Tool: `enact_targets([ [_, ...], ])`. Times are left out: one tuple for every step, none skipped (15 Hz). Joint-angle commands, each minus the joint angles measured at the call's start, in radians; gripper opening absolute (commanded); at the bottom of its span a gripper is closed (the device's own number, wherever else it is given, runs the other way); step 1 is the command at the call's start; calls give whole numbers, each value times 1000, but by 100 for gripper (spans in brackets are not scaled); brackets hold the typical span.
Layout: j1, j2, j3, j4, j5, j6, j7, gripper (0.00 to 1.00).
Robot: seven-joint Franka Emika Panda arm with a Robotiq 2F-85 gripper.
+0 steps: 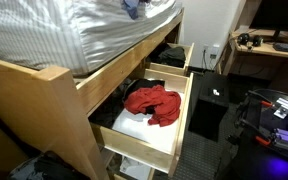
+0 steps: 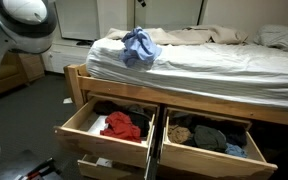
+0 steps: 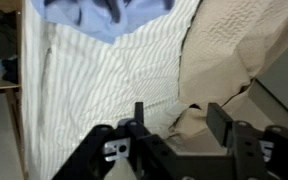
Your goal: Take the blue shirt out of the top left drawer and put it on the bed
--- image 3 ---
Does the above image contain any wooden bed frame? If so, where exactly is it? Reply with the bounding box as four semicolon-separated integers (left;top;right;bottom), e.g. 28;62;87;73
3;0;30;180

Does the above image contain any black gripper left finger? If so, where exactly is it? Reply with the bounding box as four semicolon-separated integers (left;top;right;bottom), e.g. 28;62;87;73
52;101;178;180

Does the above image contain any light blue shirt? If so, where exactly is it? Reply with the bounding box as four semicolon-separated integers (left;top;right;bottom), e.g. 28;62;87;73
30;0;176;45

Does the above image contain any mattress with white striped sheet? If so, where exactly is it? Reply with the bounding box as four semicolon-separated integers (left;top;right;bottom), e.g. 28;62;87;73
20;0;203;180

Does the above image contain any beige blanket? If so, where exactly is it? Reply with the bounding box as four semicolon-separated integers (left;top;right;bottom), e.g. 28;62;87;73
165;0;288;154

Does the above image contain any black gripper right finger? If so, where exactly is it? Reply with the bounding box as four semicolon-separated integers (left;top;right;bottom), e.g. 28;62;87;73
206;102;288;180

